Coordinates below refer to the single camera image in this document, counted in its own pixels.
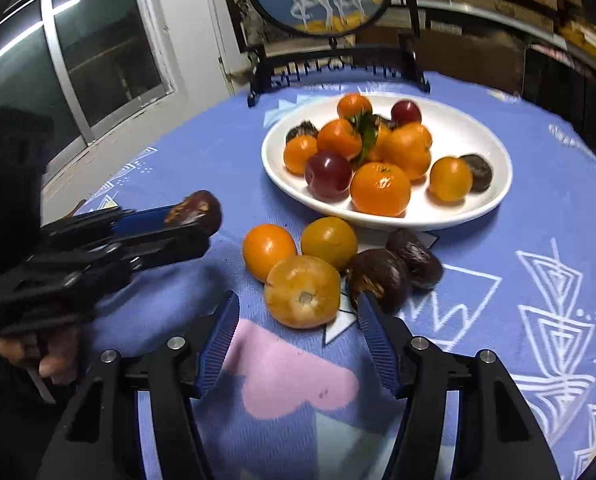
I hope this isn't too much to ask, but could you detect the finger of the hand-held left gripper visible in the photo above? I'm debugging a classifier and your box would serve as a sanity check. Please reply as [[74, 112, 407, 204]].
[[42, 203, 181, 247], [75, 227, 212, 281]]

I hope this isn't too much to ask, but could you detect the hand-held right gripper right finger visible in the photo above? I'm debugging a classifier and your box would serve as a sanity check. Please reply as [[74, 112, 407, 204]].
[[357, 292, 561, 480]]

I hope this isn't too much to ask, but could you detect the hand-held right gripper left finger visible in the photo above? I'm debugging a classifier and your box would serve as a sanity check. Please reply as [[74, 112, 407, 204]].
[[35, 291, 241, 480]]

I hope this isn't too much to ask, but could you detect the small brown water chestnut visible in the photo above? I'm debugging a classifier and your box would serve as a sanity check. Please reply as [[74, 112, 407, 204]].
[[164, 190, 223, 237]]

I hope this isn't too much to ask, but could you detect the dark brown water chestnut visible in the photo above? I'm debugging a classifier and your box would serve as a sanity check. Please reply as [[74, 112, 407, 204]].
[[285, 120, 319, 143], [348, 248, 411, 315], [460, 154, 494, 193], [385, 228, 445, 291]]

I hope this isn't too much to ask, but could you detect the yellow mandarin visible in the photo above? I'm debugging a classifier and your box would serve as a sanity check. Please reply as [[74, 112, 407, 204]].
[[264, 255, 342, 330], [300, 216, 359, 272]]

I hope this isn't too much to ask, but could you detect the white oval plate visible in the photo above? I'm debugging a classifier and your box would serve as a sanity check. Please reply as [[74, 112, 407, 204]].
[[261, 94, 513, 231]]

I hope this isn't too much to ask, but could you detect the large orange mandarin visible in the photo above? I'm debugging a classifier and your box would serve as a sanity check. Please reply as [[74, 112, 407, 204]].
[[378, 122, 433, 181]]

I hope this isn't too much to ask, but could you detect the orange mandarin with green leaf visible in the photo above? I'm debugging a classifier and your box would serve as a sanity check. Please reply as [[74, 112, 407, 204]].
[[350, 111, 393, 166]]

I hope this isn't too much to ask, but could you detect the person's left hand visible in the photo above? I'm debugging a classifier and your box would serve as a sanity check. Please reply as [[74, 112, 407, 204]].
[[0, 324, 84, 387]]

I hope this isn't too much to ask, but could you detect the blue printed tablecloth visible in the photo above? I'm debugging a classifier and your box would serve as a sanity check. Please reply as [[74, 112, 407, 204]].
[[42, 70, 596, 480]]

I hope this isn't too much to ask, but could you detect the sliding glass window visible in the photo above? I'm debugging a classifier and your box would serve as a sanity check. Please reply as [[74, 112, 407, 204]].
[[0, 0, 177, 163]]

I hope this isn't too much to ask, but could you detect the white door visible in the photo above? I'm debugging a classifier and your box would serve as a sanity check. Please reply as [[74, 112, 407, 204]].
[[148, 0, 252, 99]]

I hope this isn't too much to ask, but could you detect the brown cardboard box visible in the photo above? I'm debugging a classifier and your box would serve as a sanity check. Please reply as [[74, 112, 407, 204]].
[[357, 25, 525, 95]]

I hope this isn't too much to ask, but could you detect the black glossy panel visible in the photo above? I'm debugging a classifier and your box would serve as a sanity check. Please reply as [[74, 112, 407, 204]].
[[523, 45, 596, 128]]

